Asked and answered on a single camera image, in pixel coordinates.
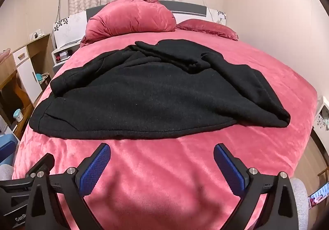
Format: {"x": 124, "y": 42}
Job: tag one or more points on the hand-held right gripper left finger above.
{"x": 94, "y": 169}

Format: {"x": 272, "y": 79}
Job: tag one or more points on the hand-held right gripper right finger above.
{"x": 229, "y": 169}

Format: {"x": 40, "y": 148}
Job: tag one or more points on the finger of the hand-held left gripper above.
{"x": 43, "y": 164}

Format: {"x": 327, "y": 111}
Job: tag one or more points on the black knitted sweater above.
{"x": 154, "y": 91}

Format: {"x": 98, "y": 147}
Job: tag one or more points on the blue plastic stool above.
{"x": 6, "y": 149}

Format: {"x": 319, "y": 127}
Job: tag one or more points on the white jar with teal lid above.
{"x": 18, "y": 115}

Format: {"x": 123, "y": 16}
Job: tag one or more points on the pink bed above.
{"x": 167, "y": 183}

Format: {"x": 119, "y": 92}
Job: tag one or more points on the teal cup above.
{"x": 39, "y": 77}

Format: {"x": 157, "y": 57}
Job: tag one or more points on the phone with lit screen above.
{"x": 318, "y": 195}

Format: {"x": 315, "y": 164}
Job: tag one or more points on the wooden chair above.
{"x": 323, "y": 174}

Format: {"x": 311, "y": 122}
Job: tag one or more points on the wooden desk cabinet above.
{"x": 25, "y": 65}

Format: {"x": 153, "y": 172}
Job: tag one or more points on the white floral furniture panel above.
{"x": 322, "y": 117}

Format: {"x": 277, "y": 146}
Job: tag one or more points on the white grey nightstand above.
{"x": 63, "y": 54}

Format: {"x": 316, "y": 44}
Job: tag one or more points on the flat pink pillow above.
{"x": 208, "y": 27}

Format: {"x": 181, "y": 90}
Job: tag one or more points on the large puffy pink pillow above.
{"x": 128, "y": 18}

